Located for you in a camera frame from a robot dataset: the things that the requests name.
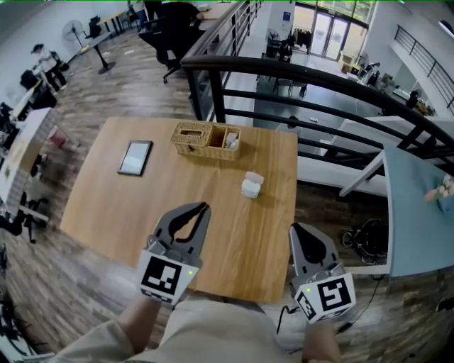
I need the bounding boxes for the person's right forearm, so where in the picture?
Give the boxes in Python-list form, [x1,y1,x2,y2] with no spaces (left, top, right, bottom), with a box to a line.
[301,320,343,363]

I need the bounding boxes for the black railing with vertical bars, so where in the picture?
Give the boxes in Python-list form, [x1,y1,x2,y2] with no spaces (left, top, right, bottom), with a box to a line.
[181,0,263,121]

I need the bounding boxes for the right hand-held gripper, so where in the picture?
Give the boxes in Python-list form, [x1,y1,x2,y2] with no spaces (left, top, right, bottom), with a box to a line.
[287,222,357,324]

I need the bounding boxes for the black balcony railing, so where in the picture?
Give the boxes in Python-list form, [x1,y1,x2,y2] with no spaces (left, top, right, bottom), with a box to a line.
[393,24,454,107]

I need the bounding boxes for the wooden table with white legs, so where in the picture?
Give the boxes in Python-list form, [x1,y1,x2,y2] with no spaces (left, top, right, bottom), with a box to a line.
[59,116,299,304]

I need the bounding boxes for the standing fan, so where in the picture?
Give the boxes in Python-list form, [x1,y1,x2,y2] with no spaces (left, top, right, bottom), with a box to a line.
[62,20,86,49]

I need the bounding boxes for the yellow top desk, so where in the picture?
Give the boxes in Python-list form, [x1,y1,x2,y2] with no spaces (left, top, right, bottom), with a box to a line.
[97,10,127,36]

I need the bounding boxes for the black swivel chair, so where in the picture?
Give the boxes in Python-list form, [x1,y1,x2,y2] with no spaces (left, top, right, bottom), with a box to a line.
[138,27,206,84]

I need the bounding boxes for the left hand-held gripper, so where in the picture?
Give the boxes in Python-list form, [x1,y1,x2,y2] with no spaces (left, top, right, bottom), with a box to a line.
[136,201,214,306]

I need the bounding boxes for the dark pedestal table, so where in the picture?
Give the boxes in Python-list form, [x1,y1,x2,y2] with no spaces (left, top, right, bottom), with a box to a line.
[76,31,117,74]

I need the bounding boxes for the black office chair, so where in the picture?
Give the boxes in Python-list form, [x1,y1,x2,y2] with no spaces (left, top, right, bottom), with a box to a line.
[0,196,50,245]

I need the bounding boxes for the person's beige shirt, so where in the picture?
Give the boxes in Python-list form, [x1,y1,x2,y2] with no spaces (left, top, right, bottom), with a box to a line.
[49,299,284,363]

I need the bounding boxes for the curved black railing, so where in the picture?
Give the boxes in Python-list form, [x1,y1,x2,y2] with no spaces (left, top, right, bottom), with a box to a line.
[180,55,454,171]

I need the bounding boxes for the clothes rack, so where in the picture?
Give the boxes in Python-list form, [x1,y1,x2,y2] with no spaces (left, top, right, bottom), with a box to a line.
[292,27,315,54]

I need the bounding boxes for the thin black floor cable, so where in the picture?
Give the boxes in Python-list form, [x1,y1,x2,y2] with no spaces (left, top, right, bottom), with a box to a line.
[336,276,384,334]

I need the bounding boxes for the black high back chair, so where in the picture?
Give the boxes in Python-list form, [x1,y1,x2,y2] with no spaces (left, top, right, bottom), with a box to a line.
[87,16,102,38]

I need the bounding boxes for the white plastic case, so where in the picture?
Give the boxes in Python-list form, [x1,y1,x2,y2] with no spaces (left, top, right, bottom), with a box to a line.
[240,179,262,199]

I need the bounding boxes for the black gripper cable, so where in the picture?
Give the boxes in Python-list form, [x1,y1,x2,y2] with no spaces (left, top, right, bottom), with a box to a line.
[275,303,301,335]

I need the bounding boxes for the pink bin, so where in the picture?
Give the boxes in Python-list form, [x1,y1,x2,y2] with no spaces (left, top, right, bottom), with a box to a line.
[49,127,70,148]

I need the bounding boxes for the black bag with cables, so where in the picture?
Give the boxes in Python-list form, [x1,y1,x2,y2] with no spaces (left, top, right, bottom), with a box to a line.
[340,218,389,265]

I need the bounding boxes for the light wooden desk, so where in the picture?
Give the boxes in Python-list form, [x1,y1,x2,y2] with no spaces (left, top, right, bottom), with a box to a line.
[193,0,238,22]

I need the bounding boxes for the glass entrance doors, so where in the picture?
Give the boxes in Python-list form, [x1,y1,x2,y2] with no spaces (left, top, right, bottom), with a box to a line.
[292,0,373,61]

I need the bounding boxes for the pale flower bouquet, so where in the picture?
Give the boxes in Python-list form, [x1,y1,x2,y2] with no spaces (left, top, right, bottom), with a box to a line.
[425,174,454,203]

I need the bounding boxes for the person's left forearm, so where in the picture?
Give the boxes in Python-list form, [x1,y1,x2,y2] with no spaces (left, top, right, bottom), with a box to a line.
[116,294,162,354]

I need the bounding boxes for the light blue table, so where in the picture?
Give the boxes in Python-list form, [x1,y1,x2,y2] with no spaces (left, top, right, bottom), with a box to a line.
[338,145,454,278]

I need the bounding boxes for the wicker tissue box organizer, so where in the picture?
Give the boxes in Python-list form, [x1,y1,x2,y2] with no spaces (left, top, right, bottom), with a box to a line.
[170,121,242,161]

